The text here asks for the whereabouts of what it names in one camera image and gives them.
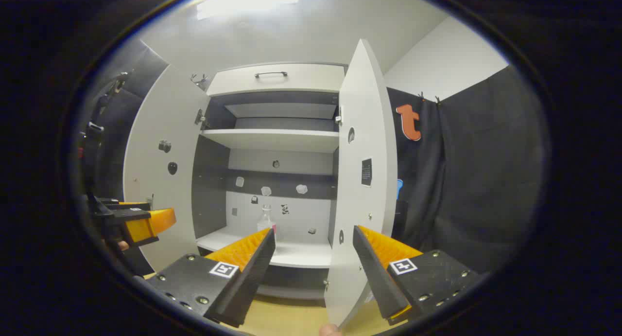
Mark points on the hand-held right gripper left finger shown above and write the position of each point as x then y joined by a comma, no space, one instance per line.
248,282

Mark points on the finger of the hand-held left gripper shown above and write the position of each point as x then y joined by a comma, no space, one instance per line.
146,226

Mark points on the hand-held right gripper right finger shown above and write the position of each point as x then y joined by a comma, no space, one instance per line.
376,277

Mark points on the clear bottle pink label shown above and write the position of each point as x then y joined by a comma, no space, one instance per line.
266,221

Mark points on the white and grey cabinet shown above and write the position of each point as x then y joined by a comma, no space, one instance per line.
214,190

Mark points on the white cabinet door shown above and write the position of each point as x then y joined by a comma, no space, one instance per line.
369,132
155,112

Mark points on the white cabinet bottom board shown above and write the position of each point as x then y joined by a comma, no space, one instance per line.
301,256

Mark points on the white cabinet shelf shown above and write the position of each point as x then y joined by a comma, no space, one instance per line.
277,140

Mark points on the white cabinet drawer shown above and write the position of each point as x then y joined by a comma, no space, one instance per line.
301,80

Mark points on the dark metal stand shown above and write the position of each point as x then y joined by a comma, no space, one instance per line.
97,129

